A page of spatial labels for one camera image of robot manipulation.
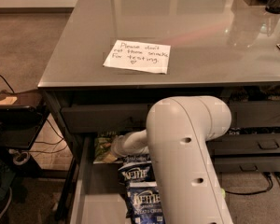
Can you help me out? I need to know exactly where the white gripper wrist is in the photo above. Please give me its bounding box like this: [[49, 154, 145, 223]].
[[103, 135, 127, 163]]

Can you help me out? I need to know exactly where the green jalapeno chip bag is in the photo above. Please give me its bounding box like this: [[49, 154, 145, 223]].
[[94, 132, 119, 163]]

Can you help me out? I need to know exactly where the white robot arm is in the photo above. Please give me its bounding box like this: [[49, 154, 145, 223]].
[[111, 96, 233, 224]]

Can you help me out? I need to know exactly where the blue Kettle chip bag rear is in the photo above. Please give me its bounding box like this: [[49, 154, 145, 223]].
[[123, 154, 150, 165]]

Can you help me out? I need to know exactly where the blue kettle chip bag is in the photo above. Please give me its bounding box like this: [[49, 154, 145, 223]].
[[123, 154, 150, 165], [127, 182, 165, 224], [119, 162, 155, 218]]

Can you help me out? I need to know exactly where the blue Kettle chip bag middle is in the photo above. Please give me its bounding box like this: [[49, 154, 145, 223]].
[[119, 162, 155, 218]]

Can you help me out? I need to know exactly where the open middle drawer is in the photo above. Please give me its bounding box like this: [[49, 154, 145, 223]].
[[69, 133, 226, 224]]

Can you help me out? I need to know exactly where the grey top left drawer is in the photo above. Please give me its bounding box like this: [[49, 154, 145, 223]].
[[61, 102, 224, 133]]

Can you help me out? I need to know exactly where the grey drawer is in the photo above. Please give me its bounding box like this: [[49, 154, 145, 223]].
[[213, 156, 280, 173], [207, 133, 280, 156], [61, 102, 224, 133], [229, 101, 280, 128]]

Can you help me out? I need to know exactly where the blue Kettle chip bag front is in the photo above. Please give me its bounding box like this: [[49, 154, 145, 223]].
[[127, 182, 165, 224]]

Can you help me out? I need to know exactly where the grey bottom right drawer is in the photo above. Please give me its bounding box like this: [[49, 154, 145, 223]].
[[213, 156, 280, 173]]

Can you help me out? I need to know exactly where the grey top right drawer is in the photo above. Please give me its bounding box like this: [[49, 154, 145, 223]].
[[229, 101, 280, 128]]

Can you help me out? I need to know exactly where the grey middle right drawer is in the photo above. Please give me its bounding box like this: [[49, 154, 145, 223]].
[[207, 133, 280, 156]]

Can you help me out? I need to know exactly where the black side cart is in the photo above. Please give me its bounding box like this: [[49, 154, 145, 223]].
[[0, 90, 49, 177]]

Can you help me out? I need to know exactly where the white handwritten paper note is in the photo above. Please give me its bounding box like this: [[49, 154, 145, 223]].
[[104, 40, 171, 74]]

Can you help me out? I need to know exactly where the green plastic crate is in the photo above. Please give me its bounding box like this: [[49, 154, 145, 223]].
[[0, 157, 16, 203]]

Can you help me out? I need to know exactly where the grey cabinet with drawers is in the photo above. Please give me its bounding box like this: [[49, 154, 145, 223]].
[[38, 0, 280, 224]]

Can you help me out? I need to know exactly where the black power cable right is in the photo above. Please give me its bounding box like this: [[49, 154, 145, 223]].
[[224, 171, 280, 203]]

